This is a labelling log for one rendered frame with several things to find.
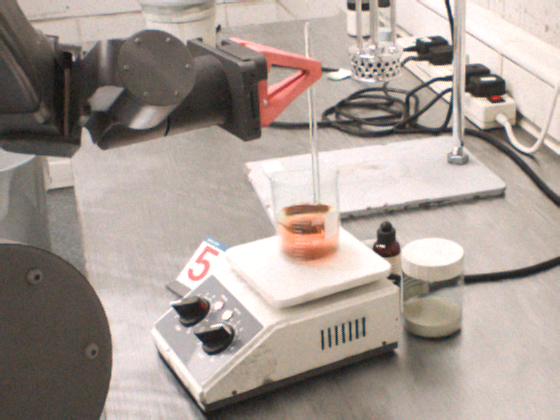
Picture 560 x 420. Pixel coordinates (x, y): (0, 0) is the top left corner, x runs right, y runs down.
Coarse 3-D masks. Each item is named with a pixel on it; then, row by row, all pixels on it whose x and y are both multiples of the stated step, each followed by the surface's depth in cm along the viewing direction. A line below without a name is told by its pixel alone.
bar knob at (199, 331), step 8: (200, 328) 89; (208, 328) 89; (216, 328) 88; (224, 328) 88; (232, 328) 90; (200, 336) 89; (208, 336) 89; (216, 336) 89; (224, 336) 89; (232, 336) 89; (208, 344) 90; (216, 344) 89; (224, 344) 89; (208, 352) 89; (216, 352) 89
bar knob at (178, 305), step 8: (192, 296) 93; (176, 304) 94; (184, 304) 93; (192, 304) 93; (200, 304) 93; (208, 304) 94; (184, 312) 94; (192, 312) 94; (200, 312) 93; (184, 320) 94; (192, 320) 93; (200, 320) 93
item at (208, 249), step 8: (208, 248) 110; (216, 248) 109; (200, 256) 110; (208, 256) 109; (216, 256) 108; (224, 256) 108; (192, 264) 110; (200, 264) 109; (208, 264) 108; (216, 264) 108; (224, 264) 107; (184, 272) 110; (192, 272) 109; (200, 272) 108; (208, 272) 108; (192, 280) 108; (200, 280) 108
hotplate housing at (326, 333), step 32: (352, 288) 93; (384, 288) 93; (288, 320) 89; (320, 320) 90; (352, 320) 92; (384, 320) 94; (160, 352) 96; (256, 352) 88; (288, 352) 90; (320, 352) 92; (352, 352) 93; (192, 384) 88; (224, 384) 88; (256, 384) 89; (288, 384) 91
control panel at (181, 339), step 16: (208, 288) 96; (224, 288) 95; (224, 304) 93; (240, 304) 92; (160, 320) 96; (176, 320) 95; (208, 320) 93; (224, 320) 91; (240, 320) 90; (256, 320) 89; (176, 336) 93; (192, 336) 92; (240, 336) 89; (176, 352) 92; (192, 352) 91; (224, 352) 89; (192, 368) 89; (208, 368) 88
